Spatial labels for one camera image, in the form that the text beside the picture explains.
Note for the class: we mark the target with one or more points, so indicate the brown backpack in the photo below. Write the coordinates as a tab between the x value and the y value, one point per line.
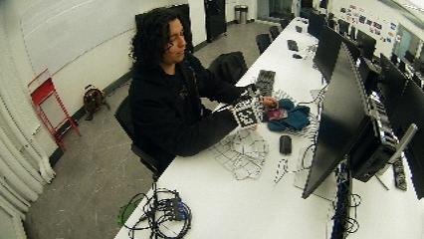
94	100

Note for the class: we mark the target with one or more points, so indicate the white radiator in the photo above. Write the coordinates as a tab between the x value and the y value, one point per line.
18	156

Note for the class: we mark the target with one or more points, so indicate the black keyboard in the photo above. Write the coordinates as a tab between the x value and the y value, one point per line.
265	81

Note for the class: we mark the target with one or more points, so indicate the white whiteboard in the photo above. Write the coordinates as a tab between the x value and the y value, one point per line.
71	30

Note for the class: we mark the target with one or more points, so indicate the row of black monitors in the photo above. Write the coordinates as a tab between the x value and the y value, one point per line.
375	56

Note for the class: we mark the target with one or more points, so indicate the white marker cube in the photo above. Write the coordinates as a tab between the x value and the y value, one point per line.
247	114

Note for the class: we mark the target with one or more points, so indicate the small black mouse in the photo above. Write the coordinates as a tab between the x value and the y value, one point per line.
297	56

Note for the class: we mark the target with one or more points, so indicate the white paper sheet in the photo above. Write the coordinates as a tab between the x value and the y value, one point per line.
316	184

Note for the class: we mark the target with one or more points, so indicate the black computer mouse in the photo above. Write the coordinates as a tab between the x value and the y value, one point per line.
285	144

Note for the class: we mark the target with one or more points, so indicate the the person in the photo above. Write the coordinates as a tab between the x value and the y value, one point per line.
168	99

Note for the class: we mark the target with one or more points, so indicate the white grid patterned cloth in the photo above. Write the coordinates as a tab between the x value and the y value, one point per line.
241	152

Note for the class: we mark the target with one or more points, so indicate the black cabinet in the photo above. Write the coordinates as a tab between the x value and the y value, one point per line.
215	19

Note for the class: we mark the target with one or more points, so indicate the black computer box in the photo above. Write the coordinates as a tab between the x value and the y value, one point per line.
373	152

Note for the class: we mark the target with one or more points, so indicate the large black monitor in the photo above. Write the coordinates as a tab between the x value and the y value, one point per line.
338	129

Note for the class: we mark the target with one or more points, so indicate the maroon cloth piece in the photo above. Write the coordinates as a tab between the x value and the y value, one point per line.
277	114

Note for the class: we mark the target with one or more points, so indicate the red folding step ladder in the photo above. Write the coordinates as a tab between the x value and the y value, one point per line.
50	111

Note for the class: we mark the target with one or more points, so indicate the black power strip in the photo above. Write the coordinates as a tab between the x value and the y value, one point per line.
399	175

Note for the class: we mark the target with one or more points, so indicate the teal cloth garment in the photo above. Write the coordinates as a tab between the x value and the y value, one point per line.
292	119

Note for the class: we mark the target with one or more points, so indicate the black chair with jacket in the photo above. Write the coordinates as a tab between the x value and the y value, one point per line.
228	67

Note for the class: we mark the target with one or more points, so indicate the silver trash can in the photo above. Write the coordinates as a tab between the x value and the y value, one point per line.
241	13

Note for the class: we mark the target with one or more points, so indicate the small black device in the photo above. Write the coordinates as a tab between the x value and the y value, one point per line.
293	45

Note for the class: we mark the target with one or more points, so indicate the black office chair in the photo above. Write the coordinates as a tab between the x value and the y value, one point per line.
132	132

